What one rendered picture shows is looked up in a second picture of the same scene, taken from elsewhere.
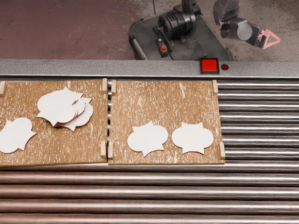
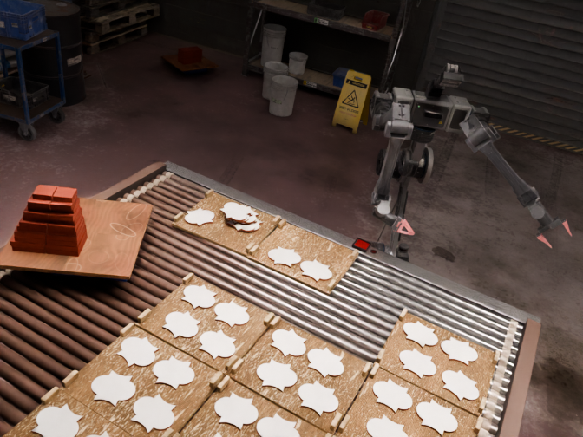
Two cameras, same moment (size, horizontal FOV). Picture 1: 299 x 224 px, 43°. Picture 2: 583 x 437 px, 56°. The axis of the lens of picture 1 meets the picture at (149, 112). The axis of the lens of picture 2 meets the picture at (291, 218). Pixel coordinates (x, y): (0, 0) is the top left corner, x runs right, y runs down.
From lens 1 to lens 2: 147 cm
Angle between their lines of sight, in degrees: 30
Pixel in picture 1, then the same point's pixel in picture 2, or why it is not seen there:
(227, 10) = (378, 192)
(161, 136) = (294, 259)
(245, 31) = (384, 208)
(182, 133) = (311, 264)
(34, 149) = (206, 228)
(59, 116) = (233, 215)
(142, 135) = (281, 253)
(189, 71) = (344, 242)
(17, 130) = (202, 215)
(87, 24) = not seen: hidden behind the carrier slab
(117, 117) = (271, 238)
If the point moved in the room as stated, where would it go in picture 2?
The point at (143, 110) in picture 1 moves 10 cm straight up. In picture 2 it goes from (292, 243) to (296, 226)
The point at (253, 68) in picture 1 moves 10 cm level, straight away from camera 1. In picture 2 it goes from (395, 262) to (409, 256)
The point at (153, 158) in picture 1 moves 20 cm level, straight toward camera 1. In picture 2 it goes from (279, 268) to (254, 291)
